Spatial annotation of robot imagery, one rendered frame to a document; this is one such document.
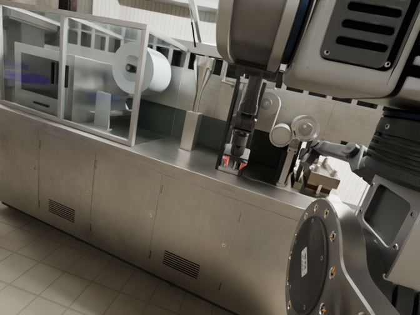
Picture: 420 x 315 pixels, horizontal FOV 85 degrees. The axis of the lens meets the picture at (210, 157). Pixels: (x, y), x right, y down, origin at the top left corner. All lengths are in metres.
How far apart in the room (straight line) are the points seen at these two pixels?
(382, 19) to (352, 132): 1.54
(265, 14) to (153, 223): 1.40
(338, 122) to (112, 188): 1.56
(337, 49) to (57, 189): 1.92
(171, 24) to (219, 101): 2.66
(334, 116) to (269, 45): 1.50
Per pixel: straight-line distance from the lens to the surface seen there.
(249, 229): 1.33
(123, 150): 1.47
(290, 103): 1.75
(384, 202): 0.41
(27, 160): 2.17
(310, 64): 0.26
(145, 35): 1.46
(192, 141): 1.62
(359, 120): 1.81
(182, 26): 4.24
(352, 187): 4.43
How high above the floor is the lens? 1.34
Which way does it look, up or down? 16 degrees down
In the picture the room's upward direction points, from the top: 13 degrees clockwise
